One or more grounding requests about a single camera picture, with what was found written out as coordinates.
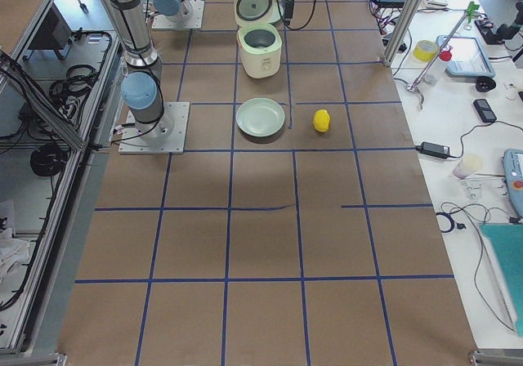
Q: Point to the white rice cooker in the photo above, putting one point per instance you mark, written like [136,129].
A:
[259,41]

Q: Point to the mint plate far side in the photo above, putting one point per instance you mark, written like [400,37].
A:
[278,14]

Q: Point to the mint plate near lemon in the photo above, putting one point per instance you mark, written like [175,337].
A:
[260,117]

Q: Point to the yellow toy lemon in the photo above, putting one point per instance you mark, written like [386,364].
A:
[321,120]

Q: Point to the yellow tape roll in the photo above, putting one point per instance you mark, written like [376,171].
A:
[425,50]

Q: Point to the blue teach pendant tablet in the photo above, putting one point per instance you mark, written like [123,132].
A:
[468,59]

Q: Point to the black power adapter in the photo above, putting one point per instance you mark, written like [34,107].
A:
[434,150]

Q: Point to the black phone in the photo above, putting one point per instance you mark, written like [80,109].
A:
[484,111]

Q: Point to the white plastic cup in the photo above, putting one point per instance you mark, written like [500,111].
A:
[468,164]

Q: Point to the teal mat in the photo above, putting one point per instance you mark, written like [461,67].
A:
[506,240]

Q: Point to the aluminium frame post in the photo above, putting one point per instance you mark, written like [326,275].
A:
[398,35]

